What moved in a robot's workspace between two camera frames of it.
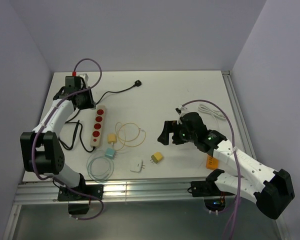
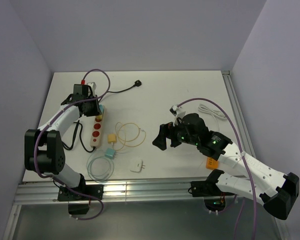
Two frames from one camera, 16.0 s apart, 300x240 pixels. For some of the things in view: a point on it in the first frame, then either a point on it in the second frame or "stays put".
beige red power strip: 97,126 stays put
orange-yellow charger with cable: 111,138 stays put
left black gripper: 90,103 -> 96,112
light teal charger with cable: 110,153 stays put
